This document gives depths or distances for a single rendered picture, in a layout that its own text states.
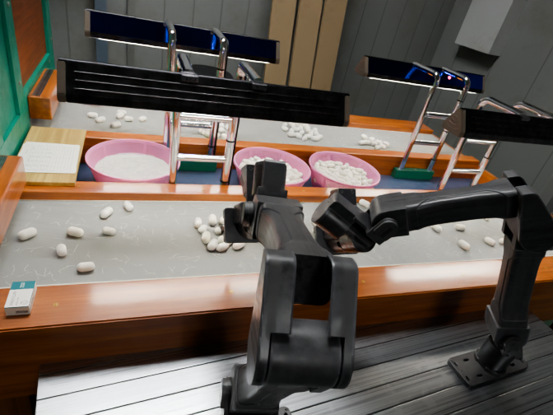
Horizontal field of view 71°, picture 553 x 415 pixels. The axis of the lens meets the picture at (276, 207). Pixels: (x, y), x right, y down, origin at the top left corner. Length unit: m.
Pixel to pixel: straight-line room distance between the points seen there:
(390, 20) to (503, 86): 1.08
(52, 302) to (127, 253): 0.20
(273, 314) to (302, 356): 0.04
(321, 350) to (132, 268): 0.58
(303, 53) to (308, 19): 0.22
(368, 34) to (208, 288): 3.20
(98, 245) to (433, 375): 0.78
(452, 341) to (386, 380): 0.24
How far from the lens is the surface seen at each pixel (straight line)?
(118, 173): 1.23
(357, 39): 3.71
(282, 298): 0.36
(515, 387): 1.08
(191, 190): 1.11
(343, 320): 0.38
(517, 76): 3.70
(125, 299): 0.79
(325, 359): 0.38
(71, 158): 1.21
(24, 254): 0.95
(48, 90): 1.46
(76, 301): 0.80
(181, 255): 0.92
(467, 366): 1.02
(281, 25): 2.85
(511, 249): 0.84
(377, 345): 0.96
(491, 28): 3.76
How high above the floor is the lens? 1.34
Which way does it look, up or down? 31 degrees down
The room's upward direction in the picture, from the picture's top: 14 degrees clockwise
